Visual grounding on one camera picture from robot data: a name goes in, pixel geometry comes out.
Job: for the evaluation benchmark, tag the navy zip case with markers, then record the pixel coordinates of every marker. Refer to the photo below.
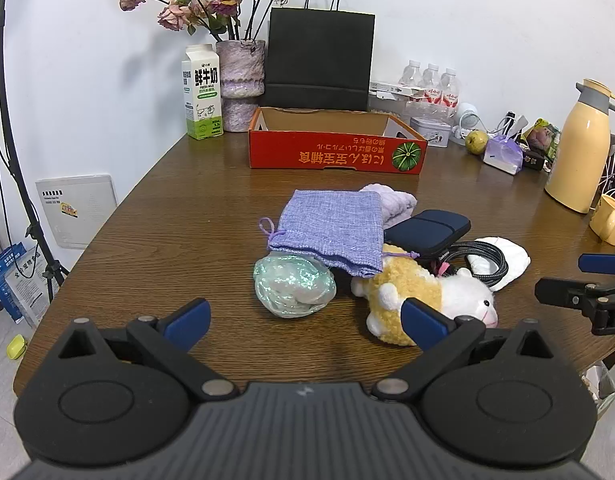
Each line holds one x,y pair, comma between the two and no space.
427,230

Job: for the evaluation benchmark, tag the red cardboard box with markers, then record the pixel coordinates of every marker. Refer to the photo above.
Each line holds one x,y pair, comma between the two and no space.
327,156

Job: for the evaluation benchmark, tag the white cloth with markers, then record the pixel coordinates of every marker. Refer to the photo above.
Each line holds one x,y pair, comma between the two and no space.
516,255

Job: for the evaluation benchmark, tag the purple tissue pack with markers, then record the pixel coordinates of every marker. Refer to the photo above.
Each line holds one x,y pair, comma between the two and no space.
502,156

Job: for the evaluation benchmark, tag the purple stone vase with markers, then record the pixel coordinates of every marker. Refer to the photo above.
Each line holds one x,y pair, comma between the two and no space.
240,75

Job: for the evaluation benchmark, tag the yellow white plush toy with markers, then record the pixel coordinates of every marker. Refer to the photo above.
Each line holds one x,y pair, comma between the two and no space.
412,282

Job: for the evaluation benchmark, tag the lavender fluffy towel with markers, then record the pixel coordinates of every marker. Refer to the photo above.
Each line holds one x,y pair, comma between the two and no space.
398,205

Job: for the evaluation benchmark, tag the small yellow case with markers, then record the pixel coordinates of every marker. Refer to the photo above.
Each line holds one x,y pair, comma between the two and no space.
17,347

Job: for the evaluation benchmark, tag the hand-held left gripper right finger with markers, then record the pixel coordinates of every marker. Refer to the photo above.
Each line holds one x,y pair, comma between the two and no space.
421,322

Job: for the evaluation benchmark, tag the yellow thermos jug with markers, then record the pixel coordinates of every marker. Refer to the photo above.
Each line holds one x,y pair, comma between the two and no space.
580,155

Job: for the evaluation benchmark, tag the flat white carton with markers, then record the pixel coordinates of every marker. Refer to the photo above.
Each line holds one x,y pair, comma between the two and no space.
395,90

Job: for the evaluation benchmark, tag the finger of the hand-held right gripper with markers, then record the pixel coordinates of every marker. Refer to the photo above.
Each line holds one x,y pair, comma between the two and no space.
602,263
562,291

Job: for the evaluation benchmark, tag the clear plastic container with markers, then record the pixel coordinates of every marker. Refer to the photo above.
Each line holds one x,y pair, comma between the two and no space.
387,106

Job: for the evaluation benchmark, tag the iridescent plastic bag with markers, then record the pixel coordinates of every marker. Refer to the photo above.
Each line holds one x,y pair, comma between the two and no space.
292,286

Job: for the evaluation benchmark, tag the white tin box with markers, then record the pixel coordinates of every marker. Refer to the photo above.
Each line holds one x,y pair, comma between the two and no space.
430,132

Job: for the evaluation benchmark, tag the green apple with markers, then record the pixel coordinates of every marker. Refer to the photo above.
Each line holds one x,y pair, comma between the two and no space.
476,142

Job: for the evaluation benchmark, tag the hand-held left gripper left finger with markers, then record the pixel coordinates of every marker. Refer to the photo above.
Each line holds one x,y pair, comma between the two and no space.
190,321

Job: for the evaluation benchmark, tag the green snack packet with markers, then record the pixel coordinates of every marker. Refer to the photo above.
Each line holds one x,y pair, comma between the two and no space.
542,137

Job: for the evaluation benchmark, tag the white green milk carton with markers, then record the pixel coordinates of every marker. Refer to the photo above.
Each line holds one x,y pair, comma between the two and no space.
202,95

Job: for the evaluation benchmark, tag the white wall panel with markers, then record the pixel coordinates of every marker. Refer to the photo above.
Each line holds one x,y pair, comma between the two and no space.
77,210

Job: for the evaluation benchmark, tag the yellow cup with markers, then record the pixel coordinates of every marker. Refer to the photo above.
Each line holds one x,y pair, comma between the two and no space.
607,220

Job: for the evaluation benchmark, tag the round white gadget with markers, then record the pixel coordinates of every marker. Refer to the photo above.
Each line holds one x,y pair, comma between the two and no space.
470,115

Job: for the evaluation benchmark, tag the black paper bag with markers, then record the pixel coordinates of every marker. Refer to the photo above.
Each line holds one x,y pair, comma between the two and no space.
317,60

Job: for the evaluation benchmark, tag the black light stand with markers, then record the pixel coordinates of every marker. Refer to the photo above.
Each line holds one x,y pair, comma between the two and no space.
7,125

